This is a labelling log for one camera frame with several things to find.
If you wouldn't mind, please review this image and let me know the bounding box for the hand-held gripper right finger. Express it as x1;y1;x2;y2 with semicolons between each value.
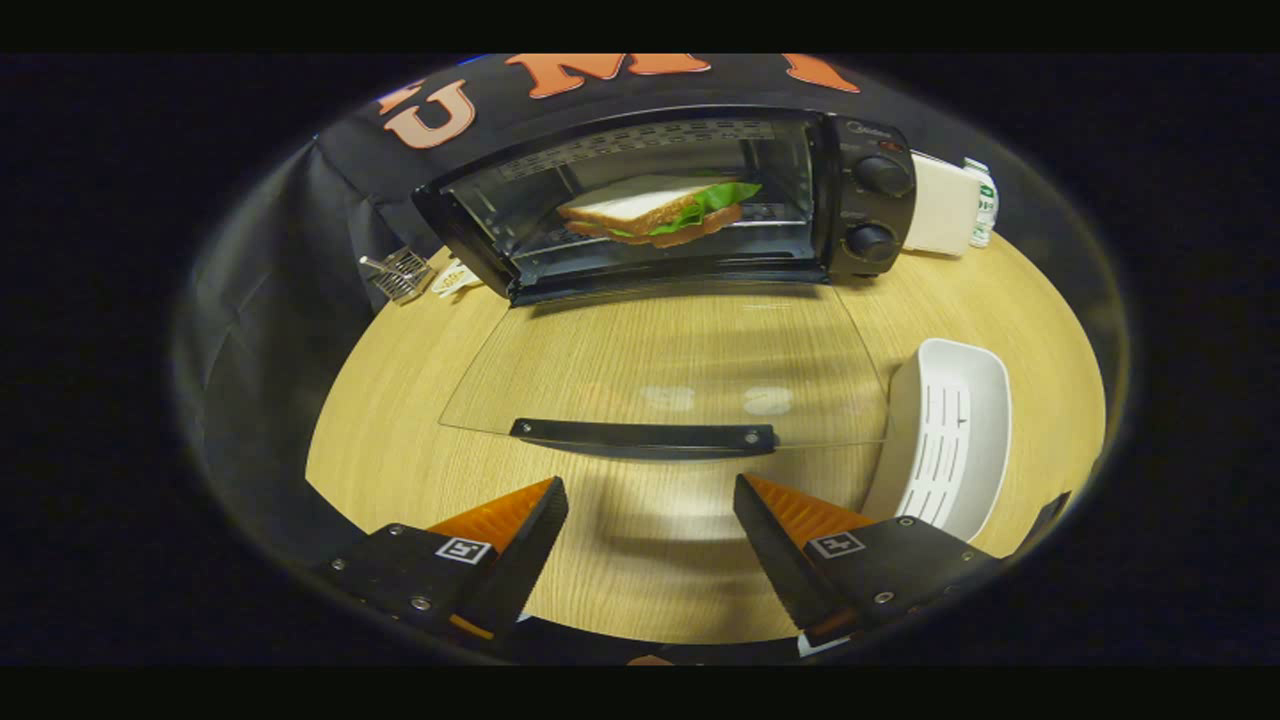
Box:
733;474;1001;646

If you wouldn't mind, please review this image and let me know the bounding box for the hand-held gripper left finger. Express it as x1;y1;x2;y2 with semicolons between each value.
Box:
318;477;569;641

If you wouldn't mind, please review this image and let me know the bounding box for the black toaster oven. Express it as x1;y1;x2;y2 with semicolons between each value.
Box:
412;105;918;461

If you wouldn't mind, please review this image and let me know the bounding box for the lettuce sandwich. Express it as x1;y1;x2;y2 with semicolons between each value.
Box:
556;175;763;249

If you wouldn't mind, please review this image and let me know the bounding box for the white pop-up toaster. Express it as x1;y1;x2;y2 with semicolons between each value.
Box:
905;150;981;256

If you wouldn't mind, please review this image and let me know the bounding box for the white slotted tray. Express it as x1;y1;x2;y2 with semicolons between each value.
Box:
860;338;1013;543

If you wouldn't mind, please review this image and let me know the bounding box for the small white tag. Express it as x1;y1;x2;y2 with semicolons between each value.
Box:
432;260;483;298

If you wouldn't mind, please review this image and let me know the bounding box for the white bottle green label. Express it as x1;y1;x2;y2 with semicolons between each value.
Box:
962;157;1000;249

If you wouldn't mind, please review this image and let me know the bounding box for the small metal wire rack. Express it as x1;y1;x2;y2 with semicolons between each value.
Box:
360;247;433;304

